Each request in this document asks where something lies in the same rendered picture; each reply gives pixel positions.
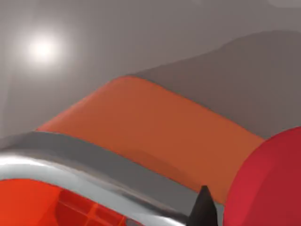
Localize red rounded object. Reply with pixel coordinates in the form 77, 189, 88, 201
222, 126, 301, 226

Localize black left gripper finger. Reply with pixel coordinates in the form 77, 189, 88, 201
187, 185, 218, 226

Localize orange and silver stapler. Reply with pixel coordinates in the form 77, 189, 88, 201
0, 75, 266, 226

